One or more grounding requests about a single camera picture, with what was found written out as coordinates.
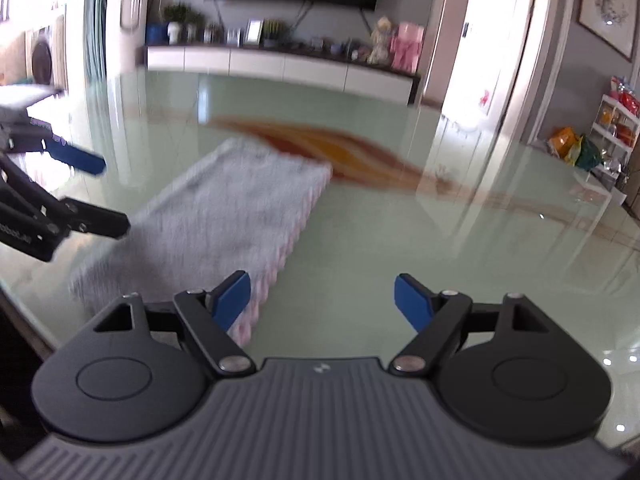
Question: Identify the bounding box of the pink gift box with bow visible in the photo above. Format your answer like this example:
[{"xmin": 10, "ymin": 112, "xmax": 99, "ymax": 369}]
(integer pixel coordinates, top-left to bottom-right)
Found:
[{"xmin": 390, "ymin": 21, "xmax": 426, "ymax": 74}]

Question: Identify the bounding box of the flower bouquet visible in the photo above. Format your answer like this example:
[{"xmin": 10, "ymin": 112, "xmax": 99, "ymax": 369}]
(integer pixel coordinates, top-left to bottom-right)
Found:
[{"xmin": 367, "ymin": 16, "xmax": 396, "ymax": 66}]

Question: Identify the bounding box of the white television cabinet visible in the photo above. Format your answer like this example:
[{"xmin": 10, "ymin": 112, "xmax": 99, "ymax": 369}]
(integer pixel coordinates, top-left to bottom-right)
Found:
[{"xmin": 137, "ymin": 44, "xmax": 424, "ymax": 106}]

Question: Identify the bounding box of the yellow-green potted plant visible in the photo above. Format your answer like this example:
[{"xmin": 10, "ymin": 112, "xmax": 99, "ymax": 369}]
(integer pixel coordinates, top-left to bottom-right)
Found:
[{"xmin": 261, "ymin": 20, "xmax": 289, "ymax": 49}]

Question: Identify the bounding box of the white shelf rack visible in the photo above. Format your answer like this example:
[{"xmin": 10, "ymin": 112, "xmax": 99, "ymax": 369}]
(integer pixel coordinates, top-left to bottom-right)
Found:
[{"xmin": 590, "ymin": 75, "xmax": 640, "ymax": 191}]

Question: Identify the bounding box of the white standing air conditioner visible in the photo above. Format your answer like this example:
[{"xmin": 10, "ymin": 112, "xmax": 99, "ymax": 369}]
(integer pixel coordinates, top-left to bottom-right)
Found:
[{"xmin": 107, "ymin": 0, "xmax": 151, "ymax": 69}]

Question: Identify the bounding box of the green curtain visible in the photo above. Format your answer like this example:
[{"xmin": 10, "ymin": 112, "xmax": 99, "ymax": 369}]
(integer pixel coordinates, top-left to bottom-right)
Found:
[{"xmin": 82, "ymin": 0, "xmax": 111, "ymax": 81}]

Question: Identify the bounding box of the grey fabric chair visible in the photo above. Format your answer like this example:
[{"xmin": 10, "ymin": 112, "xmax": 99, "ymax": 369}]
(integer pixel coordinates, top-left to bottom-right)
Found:
[{"xmin": 0, "ymin": 85, "xmax": 66, "ymax": 111}]

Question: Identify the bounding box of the orange bag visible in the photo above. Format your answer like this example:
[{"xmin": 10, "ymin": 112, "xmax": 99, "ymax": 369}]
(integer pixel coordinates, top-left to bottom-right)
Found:
[{"xmin": 547, "ymin": 126, "xmax": 584, "ymax": 164}]

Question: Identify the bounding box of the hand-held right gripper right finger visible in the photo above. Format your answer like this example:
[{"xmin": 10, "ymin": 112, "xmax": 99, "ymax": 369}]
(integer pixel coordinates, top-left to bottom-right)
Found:
[{"xmin": 387, "ymin": 272, "xmax": 551, "ymax": 378}]

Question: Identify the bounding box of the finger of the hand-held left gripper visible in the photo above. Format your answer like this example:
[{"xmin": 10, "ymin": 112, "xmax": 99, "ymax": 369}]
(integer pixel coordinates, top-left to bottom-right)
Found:
[
  {"xmin": 0, "ymin": 152, "xmax": 132, "ymax": 241},
  {"xmin": 0, "ymin": 106, "xmax": 107, "ymax": 177}
]

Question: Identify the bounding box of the pink towel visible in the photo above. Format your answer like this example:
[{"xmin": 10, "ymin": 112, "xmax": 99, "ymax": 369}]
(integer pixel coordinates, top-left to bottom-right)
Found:
[{"xmin": 67, "ymin": 137, "xmax": 334, "ymax": 356}]

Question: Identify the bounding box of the small green potted plant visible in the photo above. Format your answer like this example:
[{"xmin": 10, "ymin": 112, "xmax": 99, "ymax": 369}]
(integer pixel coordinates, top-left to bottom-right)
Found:
[{"xmin": 185, "ymin": 12, "xmax": 206, "ymax": 44}]

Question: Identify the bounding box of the white door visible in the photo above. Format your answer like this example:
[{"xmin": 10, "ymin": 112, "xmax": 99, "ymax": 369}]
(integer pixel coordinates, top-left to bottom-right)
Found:
[{"xmin": 442, "ymin": 0, "xmax": 539, "ymax": 126}]

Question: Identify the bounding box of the green plant in white pot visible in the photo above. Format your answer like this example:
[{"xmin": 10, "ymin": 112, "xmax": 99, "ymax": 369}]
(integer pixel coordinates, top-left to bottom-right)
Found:
[{"xmin": 162, "ymin": 4, "xmax": 191, "ymax": 45}]

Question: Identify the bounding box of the green bag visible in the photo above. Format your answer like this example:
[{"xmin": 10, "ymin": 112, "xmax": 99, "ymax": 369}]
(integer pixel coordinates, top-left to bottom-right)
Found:
[{"xmin": 575, "ymin": 135, "xmax": 604, "ymax": 171}]

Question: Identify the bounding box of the framed wall picture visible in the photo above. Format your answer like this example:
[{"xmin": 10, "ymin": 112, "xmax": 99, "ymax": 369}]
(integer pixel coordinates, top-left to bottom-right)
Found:
[{"xmin": 577, "ymin": 0, "xmax": 640, "ymax": 64}]

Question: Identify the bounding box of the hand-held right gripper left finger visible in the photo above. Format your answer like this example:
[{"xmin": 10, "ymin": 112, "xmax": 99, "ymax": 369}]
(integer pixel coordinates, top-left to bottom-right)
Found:
[{"xmin": 92, "ymin": 270, "xmax": 257, "ymax": 380}]

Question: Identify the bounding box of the grey washing machine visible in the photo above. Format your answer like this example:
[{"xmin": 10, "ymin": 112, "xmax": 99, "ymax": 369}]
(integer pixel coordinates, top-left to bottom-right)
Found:
[{"xmin": 25, "ymin": 22, "xmax": 69, "ymax": 89}]

